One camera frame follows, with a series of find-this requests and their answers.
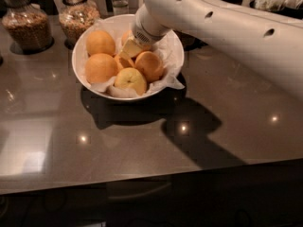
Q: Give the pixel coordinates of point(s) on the right glass cereal jar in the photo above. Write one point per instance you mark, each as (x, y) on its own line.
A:
(75, 17)

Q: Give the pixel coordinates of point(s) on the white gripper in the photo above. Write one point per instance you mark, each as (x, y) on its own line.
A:
(146, 36)

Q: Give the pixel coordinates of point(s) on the front yellowish orange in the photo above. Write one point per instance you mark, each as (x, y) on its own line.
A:
(131, 78)

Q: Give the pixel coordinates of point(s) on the small glass bottle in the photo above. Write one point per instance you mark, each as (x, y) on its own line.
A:
(120, 7)

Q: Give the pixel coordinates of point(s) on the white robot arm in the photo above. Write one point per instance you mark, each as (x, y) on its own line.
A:
(268, 43)

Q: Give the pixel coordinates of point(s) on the white bowl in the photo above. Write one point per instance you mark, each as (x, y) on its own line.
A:
(175, 60)

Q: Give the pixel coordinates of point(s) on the small centre orange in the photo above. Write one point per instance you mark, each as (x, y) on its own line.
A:
(122, 63)

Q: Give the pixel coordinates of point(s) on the white paper liner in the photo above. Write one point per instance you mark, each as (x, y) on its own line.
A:
(170, 54)

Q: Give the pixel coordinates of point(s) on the left glass granola jar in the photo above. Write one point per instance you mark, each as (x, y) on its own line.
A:
(28, 26)

